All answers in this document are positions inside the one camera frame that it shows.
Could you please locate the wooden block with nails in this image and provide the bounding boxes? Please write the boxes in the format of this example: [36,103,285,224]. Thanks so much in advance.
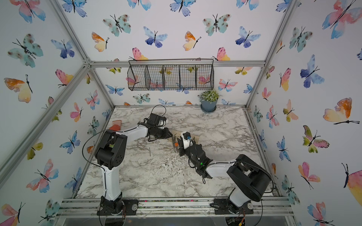
[170,130,199,147]

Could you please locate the orange black claw hammer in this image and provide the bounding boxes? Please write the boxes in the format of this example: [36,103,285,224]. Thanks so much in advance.
[172,135,183,156]

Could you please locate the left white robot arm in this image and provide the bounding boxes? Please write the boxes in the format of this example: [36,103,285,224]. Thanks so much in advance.
[94,113,173,201]

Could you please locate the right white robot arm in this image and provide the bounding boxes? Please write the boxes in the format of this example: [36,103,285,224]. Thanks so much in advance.
[175,143,272,214]

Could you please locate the red work glove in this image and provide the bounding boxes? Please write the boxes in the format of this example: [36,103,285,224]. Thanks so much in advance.
[109,120,122,131]

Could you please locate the potted green plant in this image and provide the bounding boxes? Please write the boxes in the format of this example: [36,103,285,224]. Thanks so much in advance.
[200,89,220,113]

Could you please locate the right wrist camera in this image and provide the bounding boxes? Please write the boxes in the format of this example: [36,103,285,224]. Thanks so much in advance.
[181,132,194,148]

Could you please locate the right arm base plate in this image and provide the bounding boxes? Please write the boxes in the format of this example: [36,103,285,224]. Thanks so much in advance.
[209,198,254,215]

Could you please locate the black wire wall basket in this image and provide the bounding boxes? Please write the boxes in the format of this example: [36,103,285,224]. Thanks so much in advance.
[126,58,215,94]

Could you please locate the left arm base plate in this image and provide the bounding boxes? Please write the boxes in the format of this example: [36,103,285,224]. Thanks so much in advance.
[97,199,139,216]

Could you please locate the aluminium front rail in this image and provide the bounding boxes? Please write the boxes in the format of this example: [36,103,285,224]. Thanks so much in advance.
[56,196,294,218]

